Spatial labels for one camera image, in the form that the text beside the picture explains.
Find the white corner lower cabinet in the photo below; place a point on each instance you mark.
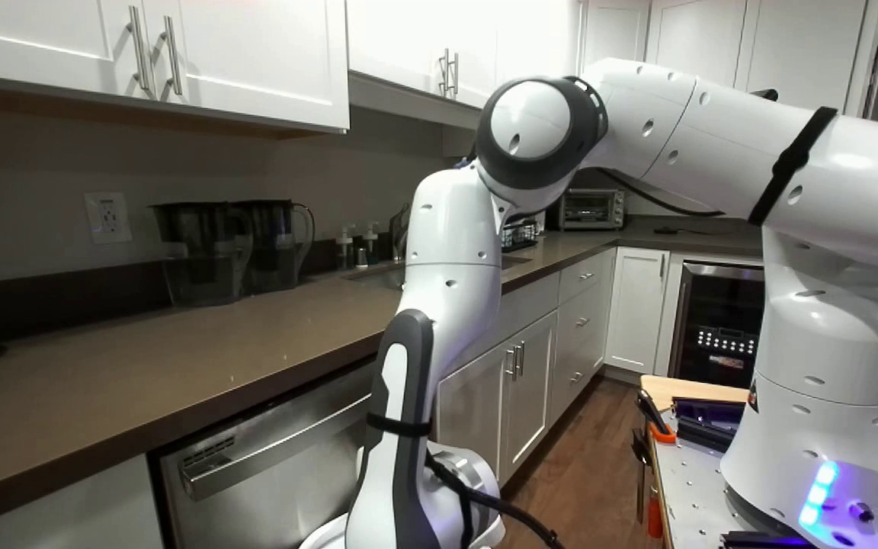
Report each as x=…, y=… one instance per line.
x=610, y=305

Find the black box on table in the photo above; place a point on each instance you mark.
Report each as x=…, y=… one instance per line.
x=707, y=418

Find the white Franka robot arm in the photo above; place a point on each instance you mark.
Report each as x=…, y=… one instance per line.
x=824, y=305

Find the small soap bottle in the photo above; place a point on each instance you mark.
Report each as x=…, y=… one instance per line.
x=344, y=248

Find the stainless steel dishwasher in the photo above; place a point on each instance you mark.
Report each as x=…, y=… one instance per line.
x=267, y=468

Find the black wine cooler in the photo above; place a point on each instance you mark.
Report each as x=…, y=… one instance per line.
x=718, y=324

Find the wooden board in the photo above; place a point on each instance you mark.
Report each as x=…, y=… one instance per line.
x=694, y=390

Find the silver toaster oven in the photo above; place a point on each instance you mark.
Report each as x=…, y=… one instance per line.
x=591, y=208

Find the narrow white lower cabinet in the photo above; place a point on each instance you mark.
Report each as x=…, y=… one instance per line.
x=63, y=513

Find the white wall outlet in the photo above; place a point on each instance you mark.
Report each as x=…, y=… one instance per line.
x=106, y=219

